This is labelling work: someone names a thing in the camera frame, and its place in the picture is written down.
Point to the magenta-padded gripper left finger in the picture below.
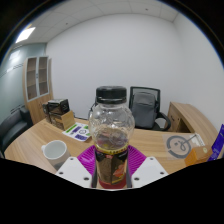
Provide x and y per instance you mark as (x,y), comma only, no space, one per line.
(75,170)

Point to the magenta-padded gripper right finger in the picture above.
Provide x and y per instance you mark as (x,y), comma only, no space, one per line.
(148,170)

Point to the clear bottle with black cap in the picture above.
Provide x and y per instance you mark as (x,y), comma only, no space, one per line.
(111,133)

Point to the white and grey mug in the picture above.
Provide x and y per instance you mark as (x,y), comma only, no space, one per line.
(55,151)

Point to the white leaflet with coloured prints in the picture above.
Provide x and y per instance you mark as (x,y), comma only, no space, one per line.
(77,131)

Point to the sheet with round grey print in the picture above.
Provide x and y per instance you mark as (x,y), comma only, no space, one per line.
(180,145)

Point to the black mesh office chair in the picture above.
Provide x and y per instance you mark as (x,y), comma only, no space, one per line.
(160,116)

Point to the grey backpack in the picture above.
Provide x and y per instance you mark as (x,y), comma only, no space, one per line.
(144,110)

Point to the black box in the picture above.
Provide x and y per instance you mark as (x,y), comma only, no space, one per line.
(58,106)

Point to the wooden side desk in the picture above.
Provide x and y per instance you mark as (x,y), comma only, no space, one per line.
(190,116)

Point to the wooden shelf cabinet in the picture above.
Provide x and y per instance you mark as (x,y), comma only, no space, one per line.
(36,106)

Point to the purple standing sign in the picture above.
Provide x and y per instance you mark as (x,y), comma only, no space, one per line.
(218,143)

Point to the black sofa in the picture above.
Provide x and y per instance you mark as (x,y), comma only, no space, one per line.
(13,126)

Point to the ceiling light panel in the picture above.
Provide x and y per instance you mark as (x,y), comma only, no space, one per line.
(25,34)

